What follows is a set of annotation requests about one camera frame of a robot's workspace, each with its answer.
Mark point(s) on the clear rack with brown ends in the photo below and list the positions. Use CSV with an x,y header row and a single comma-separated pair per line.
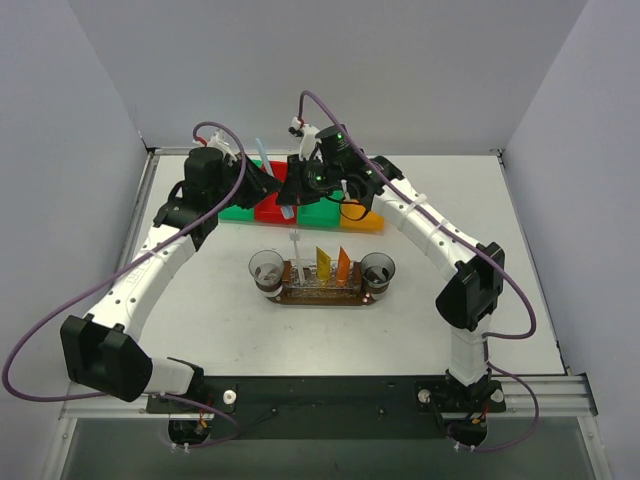
x,y
313,287

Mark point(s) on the yellow bin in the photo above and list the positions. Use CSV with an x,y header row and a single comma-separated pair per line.
x,y
355,216

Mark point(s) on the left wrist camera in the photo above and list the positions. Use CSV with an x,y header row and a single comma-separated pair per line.
x,y
218,141

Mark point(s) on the left green bin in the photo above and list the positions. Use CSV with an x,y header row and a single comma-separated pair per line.
x,y
237,212

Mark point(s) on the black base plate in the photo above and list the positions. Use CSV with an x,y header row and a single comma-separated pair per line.
x,y
333,407

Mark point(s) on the middle green bin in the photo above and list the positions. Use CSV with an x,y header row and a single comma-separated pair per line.
x,y
324,214

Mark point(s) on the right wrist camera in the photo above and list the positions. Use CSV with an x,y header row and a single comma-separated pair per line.
x,y
305,134

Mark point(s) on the green bin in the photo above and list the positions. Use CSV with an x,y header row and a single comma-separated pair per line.
x,y
324,214
237,212

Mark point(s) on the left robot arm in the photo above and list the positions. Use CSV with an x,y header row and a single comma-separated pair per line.
x,y
101,349

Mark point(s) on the white toothbrush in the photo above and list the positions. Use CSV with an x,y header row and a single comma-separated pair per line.
x,y
294,236

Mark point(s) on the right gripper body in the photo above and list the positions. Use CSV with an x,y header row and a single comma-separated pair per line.
x,y
301,181

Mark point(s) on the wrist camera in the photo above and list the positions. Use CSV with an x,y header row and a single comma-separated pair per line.
x,y
218,141
305,134

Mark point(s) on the red bin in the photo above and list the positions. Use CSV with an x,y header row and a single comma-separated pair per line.
x,y
268,211

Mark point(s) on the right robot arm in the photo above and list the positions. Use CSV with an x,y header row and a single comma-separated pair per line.
x,y
327,163

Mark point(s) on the brown wooden oval tray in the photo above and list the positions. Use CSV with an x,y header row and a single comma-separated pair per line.
x,y
320,299

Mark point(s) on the dark tinted cup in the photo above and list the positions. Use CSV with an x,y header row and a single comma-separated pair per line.
x,y
377,271

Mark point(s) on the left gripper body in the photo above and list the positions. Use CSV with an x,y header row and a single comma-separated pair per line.
x,y
251,181

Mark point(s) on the clear plastic cup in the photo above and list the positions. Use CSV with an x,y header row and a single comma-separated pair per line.
x,y
266,268

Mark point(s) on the orange toothpaste tube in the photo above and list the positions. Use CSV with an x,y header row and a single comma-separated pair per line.
x,y
343,268
323,266

